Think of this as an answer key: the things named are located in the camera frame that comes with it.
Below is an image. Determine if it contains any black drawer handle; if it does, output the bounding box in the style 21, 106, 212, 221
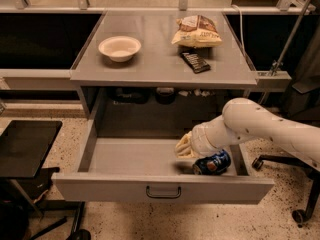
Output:
145, 186, 182, 199

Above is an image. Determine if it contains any blue pepsi can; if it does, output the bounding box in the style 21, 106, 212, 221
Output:
192, 150, 231, 175

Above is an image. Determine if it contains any black office chair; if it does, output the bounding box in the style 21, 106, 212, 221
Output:
251, 152, 320, 228

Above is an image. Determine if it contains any white cable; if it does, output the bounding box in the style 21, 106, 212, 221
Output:
231, 4, 248, 59

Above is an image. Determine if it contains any white paper bowl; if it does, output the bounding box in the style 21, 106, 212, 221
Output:
98, 36, 141, 62

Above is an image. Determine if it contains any black side table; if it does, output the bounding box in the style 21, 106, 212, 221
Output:
0, 120, 62, 179

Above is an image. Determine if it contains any grey open drawer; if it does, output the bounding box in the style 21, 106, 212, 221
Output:
53, 88, 274, 204

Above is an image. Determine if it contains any yellow chip bag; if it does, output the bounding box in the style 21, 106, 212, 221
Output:
171, 15, 222, 48

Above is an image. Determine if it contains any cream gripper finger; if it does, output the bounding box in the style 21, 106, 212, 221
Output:
174, 132, 199, 158

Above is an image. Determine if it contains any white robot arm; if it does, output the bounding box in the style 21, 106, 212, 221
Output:
175, 98, 320, 170

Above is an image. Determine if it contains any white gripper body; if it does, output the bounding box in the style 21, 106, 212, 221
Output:
191, 117, 230, 157

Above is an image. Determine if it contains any dark chocolate bar wrapper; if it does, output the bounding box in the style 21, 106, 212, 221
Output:
180, 52, 211, 74

